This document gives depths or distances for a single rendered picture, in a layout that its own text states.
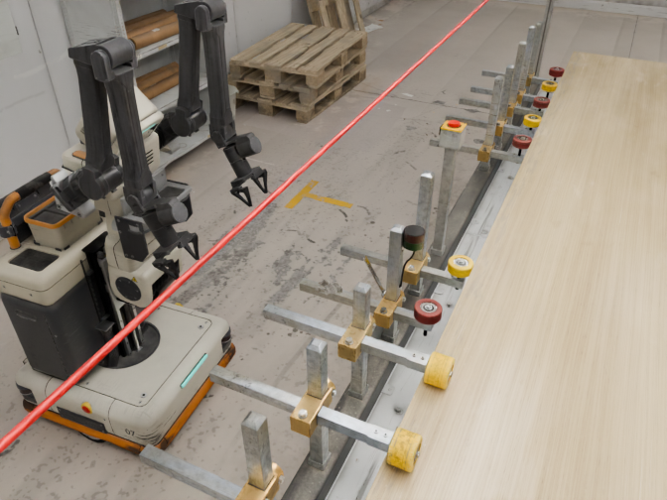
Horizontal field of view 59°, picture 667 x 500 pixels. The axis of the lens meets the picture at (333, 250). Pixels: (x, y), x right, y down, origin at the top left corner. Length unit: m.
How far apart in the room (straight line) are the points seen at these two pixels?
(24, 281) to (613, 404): 1.81
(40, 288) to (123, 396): 0.53
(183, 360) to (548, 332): 1.43
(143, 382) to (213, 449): 0.39
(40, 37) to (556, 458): 3.51
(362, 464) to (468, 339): 0.45
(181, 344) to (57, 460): 0.64
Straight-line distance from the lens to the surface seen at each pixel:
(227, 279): 3.28
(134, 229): 1.91
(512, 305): 1.78
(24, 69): 3.96
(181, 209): 1.63
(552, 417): 1.52
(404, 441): 1.30
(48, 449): 2.73
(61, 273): 2.21
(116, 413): 2.39
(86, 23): 3.99
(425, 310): 1.70
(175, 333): 2.60
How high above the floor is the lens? 2.03
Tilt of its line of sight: 36 degrees down
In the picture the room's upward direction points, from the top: straight up
